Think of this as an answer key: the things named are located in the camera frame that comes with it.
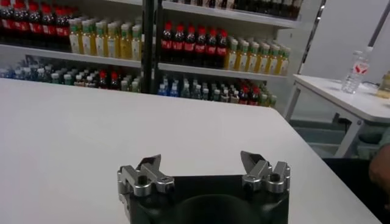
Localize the clear water bottle red label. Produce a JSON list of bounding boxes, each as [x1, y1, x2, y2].
[[341, 46, 373, 94]]

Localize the white side table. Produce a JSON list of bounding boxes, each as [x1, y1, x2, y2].
[[285, 74, 390, 159]]

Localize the grey-blue cloth bundle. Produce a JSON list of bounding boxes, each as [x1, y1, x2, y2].
[[356, 126, 385, 145]]

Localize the yellow drink bottle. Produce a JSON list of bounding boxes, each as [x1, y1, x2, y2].
[[377, 70, 390, 99]]

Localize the person forearm green sleeve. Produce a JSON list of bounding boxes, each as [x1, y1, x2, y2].
[[378, 126, 390, 150]]

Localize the glass cabinet door black frame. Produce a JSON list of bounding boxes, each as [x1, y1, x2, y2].
[[297, 0, 327, 74]]

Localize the cola bottle red cap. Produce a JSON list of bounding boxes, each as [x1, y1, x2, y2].
[[0, 0, 13, 42], [194, 26, 208, 67], [249, 87, 261, 106], [238, 86, 249, 105], [40, 4, 55, 48], [54, 7, 70, 50], [216, 29, 229, 69], [172, 23, 186, 65], [12, 1, 27, 43], [160, 21, 174, 63], [97, 70, 109, 89], [108, 71, 120, 91], [27, 2, 42, 46], [205, 29, 218, 68], [183, 25, 197, 66]]

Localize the blue water bottle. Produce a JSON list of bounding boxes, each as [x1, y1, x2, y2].
[[169, 79, 180, 97], [157, 78, 168, 96]]

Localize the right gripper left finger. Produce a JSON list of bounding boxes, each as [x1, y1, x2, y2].
[[117, 154, 176, 198]]

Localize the person black trousers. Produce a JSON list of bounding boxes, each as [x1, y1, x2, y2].
[[322, 157, 390, 224]]

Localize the white beverage display cabinet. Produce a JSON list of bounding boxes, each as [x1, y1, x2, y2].
[[143, 0, 324, 122], [0, 0, 153, 94]]

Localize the person bare hand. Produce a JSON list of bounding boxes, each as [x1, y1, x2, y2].
[[368, 144, 390, 211]]

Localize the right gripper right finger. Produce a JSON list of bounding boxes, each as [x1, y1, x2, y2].
[[239, 150, 293, 195]]

